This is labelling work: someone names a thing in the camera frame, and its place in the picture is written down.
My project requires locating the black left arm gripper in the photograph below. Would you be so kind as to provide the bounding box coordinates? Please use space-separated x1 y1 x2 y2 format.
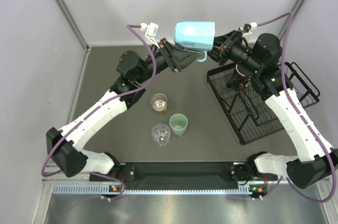
135 38 202 84

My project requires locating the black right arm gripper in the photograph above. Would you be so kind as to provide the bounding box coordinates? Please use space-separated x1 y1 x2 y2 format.
197 30 262 74

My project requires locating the light blue ceramic mug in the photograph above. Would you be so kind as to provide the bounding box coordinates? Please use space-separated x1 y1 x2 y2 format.
174 21 215 62

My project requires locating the mint green cup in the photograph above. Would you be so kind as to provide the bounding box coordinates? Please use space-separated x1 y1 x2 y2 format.
170 114 188 136

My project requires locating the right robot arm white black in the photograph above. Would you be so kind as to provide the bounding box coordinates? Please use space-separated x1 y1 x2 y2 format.
208 31 337 189

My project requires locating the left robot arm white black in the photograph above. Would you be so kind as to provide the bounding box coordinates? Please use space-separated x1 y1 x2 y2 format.
46 39 205 180

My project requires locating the steel tumbler with cork base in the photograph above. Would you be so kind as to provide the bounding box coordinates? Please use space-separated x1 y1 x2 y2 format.
151 93 167 114

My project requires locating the clear plastic glass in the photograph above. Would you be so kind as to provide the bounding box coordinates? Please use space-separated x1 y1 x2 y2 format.
151 124 171 146

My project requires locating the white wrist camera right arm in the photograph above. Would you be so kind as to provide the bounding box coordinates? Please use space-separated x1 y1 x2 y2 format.
238 22 258 37

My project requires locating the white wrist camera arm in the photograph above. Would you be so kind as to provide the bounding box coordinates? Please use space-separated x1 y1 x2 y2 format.
238 22 258 37
140 22 160 48

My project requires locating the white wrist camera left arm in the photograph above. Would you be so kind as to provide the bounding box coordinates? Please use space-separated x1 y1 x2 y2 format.
140 22 160 48

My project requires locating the black wire dish rack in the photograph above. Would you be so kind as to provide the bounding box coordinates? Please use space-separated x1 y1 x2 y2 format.
206 62 321 145

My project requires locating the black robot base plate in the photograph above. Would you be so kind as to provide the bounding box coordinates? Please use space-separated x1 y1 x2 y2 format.
89 161 278 190

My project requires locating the grey slotted cable duct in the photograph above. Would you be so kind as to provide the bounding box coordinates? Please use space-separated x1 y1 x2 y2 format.
52 183 267 195

